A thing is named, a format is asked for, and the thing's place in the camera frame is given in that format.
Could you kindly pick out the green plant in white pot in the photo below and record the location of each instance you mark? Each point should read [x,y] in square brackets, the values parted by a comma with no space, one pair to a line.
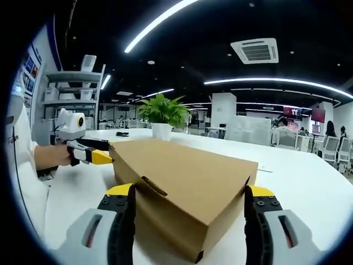
[162,110]

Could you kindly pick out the white office chair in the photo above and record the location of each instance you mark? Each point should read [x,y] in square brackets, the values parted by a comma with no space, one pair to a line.
[346,153]
[330,149]
[286,139]

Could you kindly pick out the bright red wall screen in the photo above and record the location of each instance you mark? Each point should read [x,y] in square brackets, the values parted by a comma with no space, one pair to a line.
[292,112]

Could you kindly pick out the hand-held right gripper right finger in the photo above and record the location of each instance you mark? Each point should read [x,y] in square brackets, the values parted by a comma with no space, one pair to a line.
[259,229]

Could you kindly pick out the brown cardboard shoe box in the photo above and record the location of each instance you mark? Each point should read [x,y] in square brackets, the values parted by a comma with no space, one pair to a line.
[187,182]

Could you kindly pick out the white ceiling air conditioner vent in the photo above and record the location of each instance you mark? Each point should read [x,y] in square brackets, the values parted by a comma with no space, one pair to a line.
[256,51]

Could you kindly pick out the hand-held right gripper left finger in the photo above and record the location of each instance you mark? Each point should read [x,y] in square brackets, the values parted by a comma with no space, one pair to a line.
[121,226]

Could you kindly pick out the grey metal shelf rack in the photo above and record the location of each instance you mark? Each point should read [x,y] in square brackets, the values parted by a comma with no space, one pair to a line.
[71,77]

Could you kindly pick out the person's left hand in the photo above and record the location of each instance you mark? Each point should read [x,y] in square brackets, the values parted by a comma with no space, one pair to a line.
[62,154]

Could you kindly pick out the white storage bin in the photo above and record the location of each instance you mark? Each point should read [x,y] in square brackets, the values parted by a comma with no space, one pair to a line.
[51,94]
[86,94]

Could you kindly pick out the small black object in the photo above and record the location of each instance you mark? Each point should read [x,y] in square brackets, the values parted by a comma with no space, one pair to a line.
[122,134]

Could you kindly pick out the dark red wall screen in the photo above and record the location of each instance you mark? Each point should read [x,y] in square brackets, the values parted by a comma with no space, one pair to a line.
[318,114]

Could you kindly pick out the white desk partition panel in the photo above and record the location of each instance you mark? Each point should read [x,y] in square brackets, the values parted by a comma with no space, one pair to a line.
[248,129]

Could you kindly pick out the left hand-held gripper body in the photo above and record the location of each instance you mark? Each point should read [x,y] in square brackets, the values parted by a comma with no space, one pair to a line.
[70,124]

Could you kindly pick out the blue framed wall poster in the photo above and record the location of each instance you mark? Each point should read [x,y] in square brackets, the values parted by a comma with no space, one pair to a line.
[30,71]

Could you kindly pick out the white ribbed appliance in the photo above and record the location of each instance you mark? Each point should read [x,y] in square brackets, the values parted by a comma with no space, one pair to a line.
[88,63]

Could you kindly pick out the white ceiling light strip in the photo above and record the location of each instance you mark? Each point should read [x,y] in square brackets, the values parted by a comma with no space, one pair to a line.
[275,80]
[154,27]

